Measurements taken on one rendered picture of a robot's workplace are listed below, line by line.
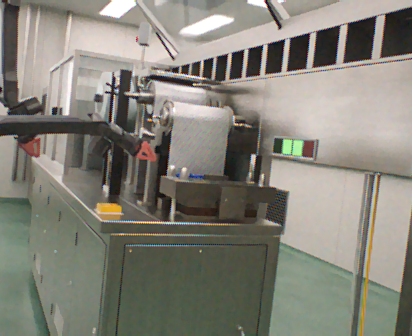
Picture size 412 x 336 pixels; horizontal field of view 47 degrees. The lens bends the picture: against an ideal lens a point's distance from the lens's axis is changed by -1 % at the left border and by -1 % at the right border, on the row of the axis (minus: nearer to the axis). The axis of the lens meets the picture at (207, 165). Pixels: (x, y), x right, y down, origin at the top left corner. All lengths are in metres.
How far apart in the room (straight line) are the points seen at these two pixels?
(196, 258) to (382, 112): 0.75
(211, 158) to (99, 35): 5.78
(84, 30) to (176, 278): 6.14
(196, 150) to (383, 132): 0.77
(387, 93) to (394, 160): 0.18
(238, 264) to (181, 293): 0.23
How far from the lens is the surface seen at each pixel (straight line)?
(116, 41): 7.55
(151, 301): 1.61
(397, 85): 1.35
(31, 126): 1.58
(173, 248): 1.58
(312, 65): 1.66
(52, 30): 7.40
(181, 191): 1.62
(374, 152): 1.37
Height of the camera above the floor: 1.18
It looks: 3 degrees down
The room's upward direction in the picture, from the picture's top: 6 degrees clockwise
